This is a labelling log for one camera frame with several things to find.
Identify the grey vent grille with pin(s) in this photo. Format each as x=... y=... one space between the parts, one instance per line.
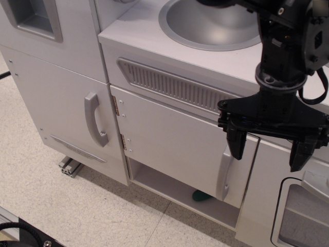
x=173 y=86

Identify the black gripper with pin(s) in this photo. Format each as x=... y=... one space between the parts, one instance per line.
x=282 y=116

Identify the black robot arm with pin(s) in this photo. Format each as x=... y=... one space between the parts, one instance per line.
x=294 y=46

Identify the grey fridge door handle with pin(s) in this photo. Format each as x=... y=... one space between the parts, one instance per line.
x=91 y=103

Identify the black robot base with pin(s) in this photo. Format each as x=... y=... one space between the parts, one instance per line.
x=24 y=234

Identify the silver fridge emblem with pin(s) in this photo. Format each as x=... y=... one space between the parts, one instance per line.
x=78 y=150

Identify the aluminium extrusion bar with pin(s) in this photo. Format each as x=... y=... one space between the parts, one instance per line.
x=70 y=167

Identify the grey recessed dispenser panel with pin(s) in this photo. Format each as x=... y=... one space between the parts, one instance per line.
x=39 y=18

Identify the white cabinet door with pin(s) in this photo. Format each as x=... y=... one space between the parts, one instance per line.
x=182 y=146

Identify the green object on shelf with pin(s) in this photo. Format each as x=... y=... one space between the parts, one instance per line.
x=199 y=196

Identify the grey oven door handle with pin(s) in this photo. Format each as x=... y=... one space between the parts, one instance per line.
x=315 y=184

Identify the white fridge lower door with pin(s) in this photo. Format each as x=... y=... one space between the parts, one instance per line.
x=54 y=97

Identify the silver sink bowl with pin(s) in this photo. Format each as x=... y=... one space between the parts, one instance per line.
x=198 y=26

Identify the white toy kitchen unit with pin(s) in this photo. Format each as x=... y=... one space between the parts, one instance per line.
x=97 y=33

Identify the white oven door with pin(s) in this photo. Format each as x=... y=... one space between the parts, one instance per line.
x=301 y=218

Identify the grey cabinet door handle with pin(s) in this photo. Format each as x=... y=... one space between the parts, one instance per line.
x=222 y=185

